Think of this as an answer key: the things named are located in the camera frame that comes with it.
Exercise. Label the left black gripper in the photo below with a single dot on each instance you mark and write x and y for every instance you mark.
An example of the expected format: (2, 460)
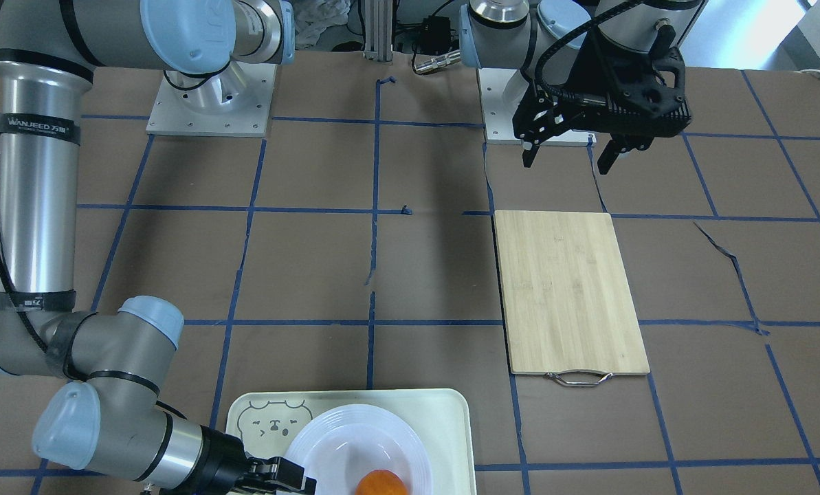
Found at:
(596, 65)

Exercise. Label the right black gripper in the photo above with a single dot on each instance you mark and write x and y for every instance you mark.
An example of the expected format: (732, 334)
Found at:
(222, 459)

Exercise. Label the white round plate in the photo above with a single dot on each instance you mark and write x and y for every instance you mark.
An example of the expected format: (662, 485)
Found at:
(341, 446)

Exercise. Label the orange fruit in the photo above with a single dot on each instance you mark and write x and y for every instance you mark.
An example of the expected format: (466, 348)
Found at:
(381, 482)

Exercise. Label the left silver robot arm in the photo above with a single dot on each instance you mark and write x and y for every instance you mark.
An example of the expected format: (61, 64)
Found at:
(542, 41)

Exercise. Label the cream bear tray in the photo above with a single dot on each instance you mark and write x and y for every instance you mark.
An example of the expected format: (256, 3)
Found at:
(267, 423)

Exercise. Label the bamboo cutting board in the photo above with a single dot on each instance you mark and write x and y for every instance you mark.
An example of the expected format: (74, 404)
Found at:
(568, 309)

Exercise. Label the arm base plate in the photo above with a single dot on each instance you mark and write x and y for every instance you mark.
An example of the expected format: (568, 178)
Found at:
(501, 91)
(234, 103)

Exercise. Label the aluminium frame post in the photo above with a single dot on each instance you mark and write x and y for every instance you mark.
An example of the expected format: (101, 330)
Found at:
(379, 17)

